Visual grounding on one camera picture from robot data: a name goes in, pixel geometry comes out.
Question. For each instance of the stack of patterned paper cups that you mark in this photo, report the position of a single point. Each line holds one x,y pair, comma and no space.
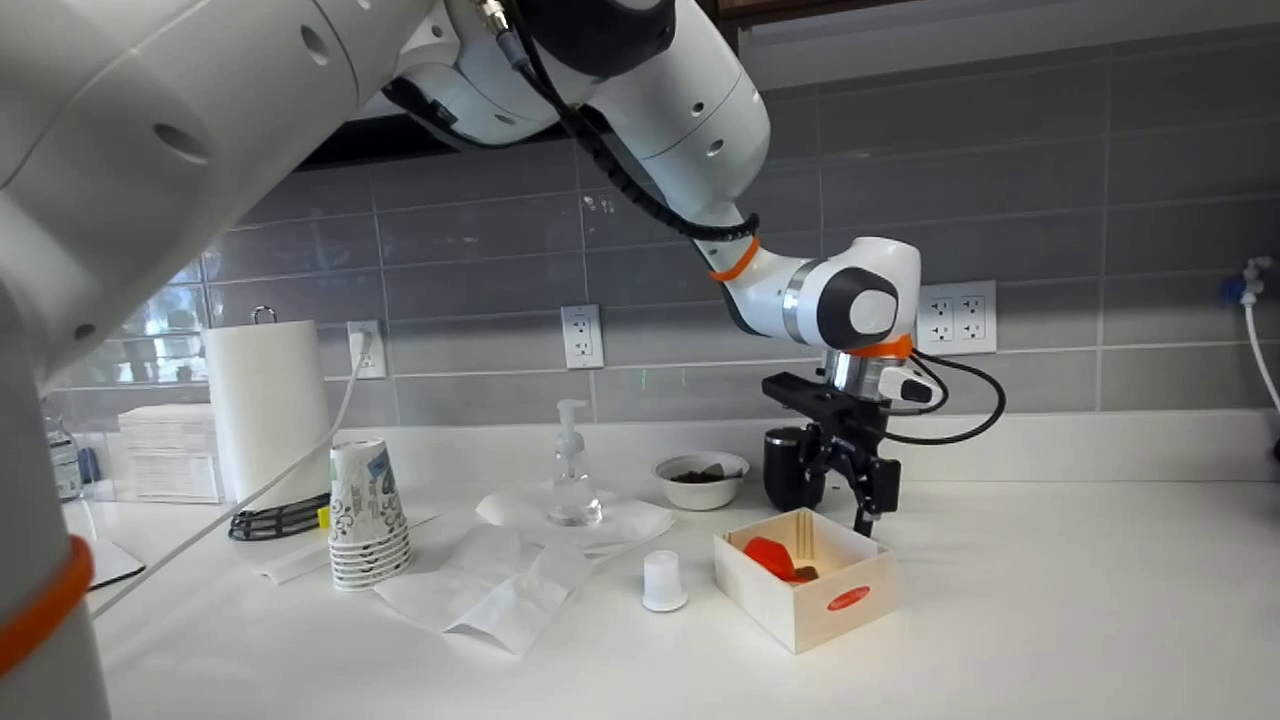
366,521

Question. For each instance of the white tissue box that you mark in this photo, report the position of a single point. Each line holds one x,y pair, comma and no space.
167,452

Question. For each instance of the clear glass pump bottle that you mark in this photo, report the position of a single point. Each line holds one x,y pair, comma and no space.
574,484

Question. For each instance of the light wooden box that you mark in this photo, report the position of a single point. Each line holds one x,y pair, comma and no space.
812,603

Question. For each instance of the white wall outlet with plug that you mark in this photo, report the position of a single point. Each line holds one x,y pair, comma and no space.
366,348

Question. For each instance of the white bowl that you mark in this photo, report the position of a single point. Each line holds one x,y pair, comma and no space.
703,491

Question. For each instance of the orange plastic toy piece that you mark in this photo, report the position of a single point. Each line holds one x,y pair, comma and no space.
765,554

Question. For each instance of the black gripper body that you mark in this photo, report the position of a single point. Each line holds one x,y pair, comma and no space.
841,445

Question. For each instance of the double white wall outlet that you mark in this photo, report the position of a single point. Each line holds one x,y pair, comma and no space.
958,318

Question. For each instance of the single white wall outlet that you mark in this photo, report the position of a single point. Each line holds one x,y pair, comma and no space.
583,336

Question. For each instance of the black metal cup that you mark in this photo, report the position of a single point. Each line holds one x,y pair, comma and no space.
788,470

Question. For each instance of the dark coffee beans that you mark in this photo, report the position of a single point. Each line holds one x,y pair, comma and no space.
699,475

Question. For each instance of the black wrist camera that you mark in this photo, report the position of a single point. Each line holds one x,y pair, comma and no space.
806,393

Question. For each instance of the clear plastic bag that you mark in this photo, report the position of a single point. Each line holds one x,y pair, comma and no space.
487,594

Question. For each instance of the white paper towel roll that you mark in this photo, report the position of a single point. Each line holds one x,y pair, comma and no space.
266,404

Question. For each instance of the flat white paper napkin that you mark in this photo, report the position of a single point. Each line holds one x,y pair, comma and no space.
625,517

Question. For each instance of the small white plastic cup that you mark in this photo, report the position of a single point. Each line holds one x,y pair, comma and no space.
666,584

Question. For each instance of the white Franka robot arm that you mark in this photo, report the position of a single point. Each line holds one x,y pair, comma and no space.
201,147

